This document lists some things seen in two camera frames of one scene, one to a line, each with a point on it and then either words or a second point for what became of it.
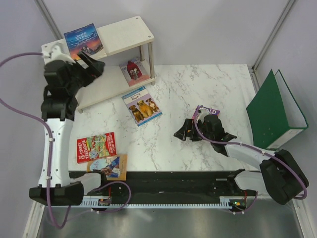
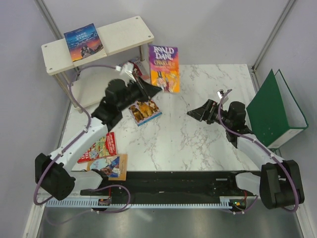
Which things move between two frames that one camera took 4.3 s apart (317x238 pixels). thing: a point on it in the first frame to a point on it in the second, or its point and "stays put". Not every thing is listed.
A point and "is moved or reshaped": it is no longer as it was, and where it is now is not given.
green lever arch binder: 276,116 stays put
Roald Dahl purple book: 210,111 is moved or reshaped
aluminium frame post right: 273,33 stays put
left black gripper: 95,69 to 147,90
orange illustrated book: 115,168 stays put
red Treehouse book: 96,147 stays put
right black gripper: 182,133 to 205,112
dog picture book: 142,106 stays put
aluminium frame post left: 46,15 stays put
